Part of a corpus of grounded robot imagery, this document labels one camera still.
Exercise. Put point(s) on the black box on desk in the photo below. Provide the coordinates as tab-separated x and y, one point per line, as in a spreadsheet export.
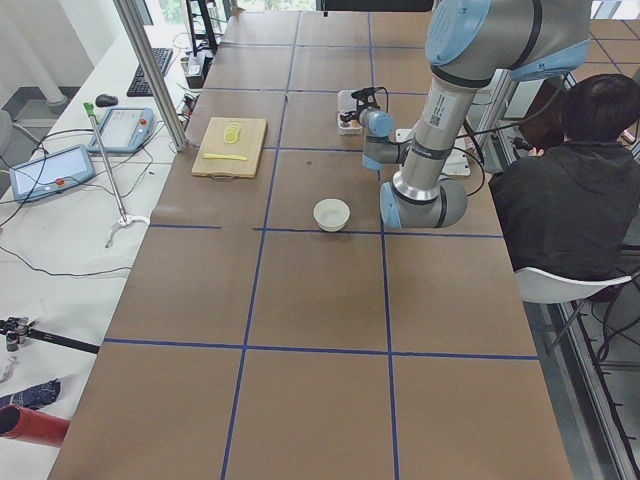
197	67

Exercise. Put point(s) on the blue teach pendant near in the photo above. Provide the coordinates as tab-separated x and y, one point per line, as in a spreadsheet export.
51	174

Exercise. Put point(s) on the seated person in black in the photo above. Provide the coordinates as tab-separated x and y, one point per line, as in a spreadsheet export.
566	210

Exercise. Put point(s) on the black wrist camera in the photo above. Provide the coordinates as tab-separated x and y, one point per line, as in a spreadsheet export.
365	99

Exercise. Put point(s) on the white chair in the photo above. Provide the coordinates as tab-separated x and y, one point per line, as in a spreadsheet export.
540	287

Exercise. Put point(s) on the red cylinder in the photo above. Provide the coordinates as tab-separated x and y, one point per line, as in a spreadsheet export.
31	426

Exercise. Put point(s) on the blue patterned cloth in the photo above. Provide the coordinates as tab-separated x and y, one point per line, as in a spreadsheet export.
35	397

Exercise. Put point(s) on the wooden cutting board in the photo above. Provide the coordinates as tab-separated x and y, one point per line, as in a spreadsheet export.
231	147

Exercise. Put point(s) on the aluminium frame post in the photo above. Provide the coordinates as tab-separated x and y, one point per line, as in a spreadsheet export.
135	30

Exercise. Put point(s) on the yellow plastic knife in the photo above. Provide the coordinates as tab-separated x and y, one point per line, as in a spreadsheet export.
230	157

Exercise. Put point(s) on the clear plastic egg box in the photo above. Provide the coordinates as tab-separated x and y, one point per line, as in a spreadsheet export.
346	105

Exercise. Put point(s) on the white bowl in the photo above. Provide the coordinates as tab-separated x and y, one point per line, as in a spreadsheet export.
331	214

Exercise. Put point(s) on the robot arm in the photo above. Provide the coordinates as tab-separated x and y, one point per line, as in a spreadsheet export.
467	42

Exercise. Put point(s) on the black tripod rod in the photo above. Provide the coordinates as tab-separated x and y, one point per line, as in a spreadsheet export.
18	329

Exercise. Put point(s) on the black computer mouse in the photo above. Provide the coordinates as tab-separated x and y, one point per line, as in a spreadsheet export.
106	100

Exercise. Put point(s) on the metal reacher grabber stick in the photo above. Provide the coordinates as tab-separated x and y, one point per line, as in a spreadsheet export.
125	220

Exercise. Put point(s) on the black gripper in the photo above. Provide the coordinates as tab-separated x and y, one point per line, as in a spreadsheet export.
350	118

